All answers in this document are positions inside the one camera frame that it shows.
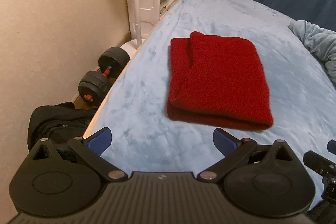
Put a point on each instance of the black clothing pile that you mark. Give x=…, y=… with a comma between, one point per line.
x=59, y=123

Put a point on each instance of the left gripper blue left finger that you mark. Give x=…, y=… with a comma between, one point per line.
x=88, y=152

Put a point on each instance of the grey-blue fleece blanket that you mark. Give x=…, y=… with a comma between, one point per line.
x=319, y=41

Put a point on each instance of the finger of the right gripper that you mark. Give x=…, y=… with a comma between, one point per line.
x=331, y=146

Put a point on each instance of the black dumbbell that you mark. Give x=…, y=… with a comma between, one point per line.
x=94, y=85

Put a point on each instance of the white standing fan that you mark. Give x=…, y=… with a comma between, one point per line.
x=131, y=47

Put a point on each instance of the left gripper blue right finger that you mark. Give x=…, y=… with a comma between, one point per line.
x=236, y=153

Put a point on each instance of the red knit sweater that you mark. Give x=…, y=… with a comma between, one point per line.
x=218, y=81

